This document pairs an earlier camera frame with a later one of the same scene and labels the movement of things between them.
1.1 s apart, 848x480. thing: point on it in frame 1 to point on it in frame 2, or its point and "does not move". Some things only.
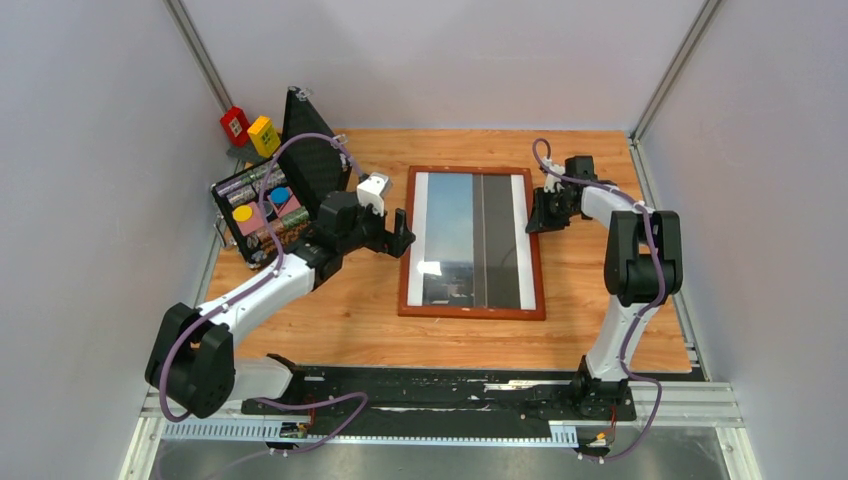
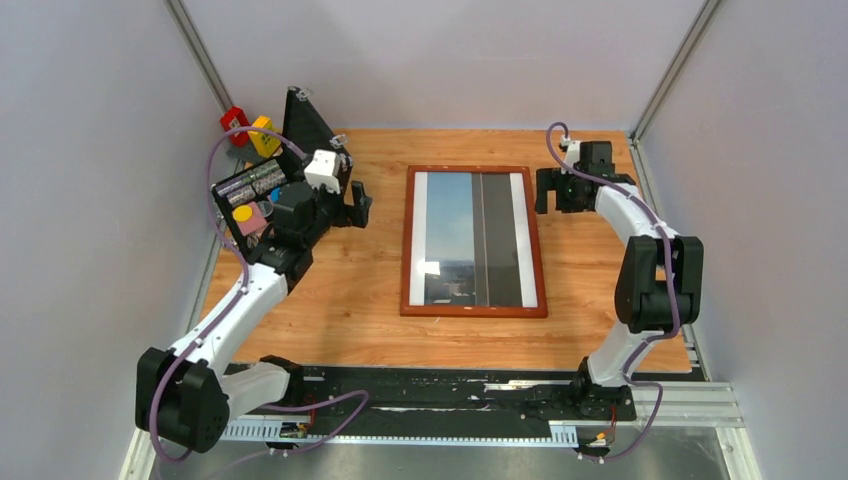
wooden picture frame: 537,314 does not move
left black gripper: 397,241 to 358,213
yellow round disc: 242,213 does not move
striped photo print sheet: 471,248 does not move
